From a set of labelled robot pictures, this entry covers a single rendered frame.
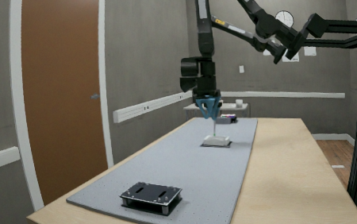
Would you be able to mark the white grid rack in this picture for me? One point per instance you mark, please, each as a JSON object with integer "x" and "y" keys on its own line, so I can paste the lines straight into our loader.
{"x": 213, "y": 141}

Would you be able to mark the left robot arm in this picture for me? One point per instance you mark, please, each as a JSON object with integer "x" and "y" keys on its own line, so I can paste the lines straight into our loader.
{"x": 267, "y": 24}

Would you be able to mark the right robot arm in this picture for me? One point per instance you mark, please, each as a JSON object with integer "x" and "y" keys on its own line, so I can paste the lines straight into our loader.
{"x": 267, "y": 44}

